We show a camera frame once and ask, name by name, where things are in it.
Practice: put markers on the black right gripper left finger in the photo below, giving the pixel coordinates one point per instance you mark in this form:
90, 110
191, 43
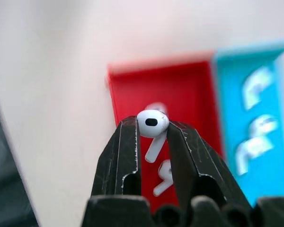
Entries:
113, 160

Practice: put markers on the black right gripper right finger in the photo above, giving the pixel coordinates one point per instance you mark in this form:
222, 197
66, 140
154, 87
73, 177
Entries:
194, 156

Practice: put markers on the white earbud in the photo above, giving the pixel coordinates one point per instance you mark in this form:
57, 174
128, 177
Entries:
255, 144
152, 126
164, 179
256, 87

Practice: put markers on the blue tray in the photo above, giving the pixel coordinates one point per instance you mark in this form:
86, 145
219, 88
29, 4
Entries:
251, 132

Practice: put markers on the red tray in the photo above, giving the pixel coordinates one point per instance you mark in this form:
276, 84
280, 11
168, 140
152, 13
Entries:
170, 89

